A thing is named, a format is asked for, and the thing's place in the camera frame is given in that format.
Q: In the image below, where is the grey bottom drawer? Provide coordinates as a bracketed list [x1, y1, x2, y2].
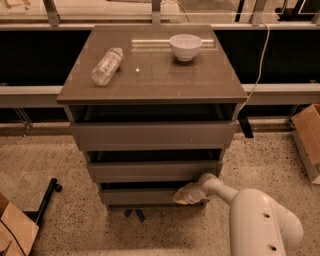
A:
[98, 181, 208, 207]

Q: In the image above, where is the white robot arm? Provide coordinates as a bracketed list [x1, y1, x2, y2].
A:
[173, 173, 304, 256]

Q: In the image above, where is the clear plastic water bottle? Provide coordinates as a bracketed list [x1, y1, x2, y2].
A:
[91, 47, 123, 86]

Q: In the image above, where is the white cable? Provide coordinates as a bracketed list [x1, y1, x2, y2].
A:
[238, 21, 270, 113]

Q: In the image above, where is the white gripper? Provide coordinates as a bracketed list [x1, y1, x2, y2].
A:
[173, 182, 208, 205]

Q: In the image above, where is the white ceramic bowl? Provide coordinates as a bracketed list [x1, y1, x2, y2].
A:
[169, 34, 202, 61]

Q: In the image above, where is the grey middle drawer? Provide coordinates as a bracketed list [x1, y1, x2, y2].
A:
[87, 161, 223, 183]

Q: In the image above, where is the metal railing frame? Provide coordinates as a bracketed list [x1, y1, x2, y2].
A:
[0, 0, 320, 131]

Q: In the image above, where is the cardboard box at right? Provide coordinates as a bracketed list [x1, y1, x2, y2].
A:
[292, 104, 320, 185]

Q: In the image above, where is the grey top drawer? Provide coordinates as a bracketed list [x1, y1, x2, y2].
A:
[70, 122, 236, 151]

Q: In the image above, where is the black wheeled stand leg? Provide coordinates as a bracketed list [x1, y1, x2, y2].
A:
[25, 178, 63, 225]

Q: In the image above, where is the grey drawer cabinet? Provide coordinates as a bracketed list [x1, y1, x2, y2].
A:
[56, 24, 248, 210]

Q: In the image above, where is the grey drawer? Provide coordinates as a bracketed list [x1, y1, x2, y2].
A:
[98, 181, 208, 207]
[70, 122, 236, 151]
[87, 161, 223, 183]

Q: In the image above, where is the cardboard box at left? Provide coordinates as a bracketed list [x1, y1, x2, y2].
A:
[0, 193, 39, 256]

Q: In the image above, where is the cardboard box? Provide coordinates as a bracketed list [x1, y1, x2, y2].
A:
[292, 104, 320, 185]
[0, 193, 39, 256]

